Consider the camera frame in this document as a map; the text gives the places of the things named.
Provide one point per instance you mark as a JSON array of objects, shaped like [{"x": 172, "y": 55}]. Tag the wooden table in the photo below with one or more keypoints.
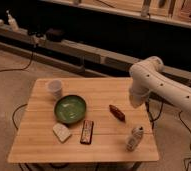
[{"x": 111, "y": 130}]

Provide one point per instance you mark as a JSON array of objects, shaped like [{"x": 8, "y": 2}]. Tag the green bowl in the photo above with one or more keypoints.
[{"x": 70, "y": 109}]

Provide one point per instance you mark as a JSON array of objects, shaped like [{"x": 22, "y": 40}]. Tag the black device on ledge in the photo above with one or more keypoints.
[{"x": 55, "y": 35}]

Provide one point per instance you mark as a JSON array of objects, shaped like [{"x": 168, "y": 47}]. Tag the clear plastic cup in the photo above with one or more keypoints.
[{"x": 54, "y": 87}]

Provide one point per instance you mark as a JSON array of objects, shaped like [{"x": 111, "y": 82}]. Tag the white sponge block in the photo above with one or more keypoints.
[{"x": 62, "y": 132}]

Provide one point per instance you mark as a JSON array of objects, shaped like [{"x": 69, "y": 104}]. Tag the white plastic bottle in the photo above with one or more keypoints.
[{"x": 134, "y": 138}]

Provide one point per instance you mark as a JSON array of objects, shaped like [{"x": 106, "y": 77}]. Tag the brown chocolate bar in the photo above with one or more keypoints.
[{"x": 87, "y": 132}]

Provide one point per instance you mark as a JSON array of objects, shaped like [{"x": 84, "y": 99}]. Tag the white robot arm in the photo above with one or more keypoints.
[{"x": 147, "y": 78}]

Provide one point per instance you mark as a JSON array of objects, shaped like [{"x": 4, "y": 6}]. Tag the white spray bottle background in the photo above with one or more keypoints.
[{"x": 12, "y": 22}]

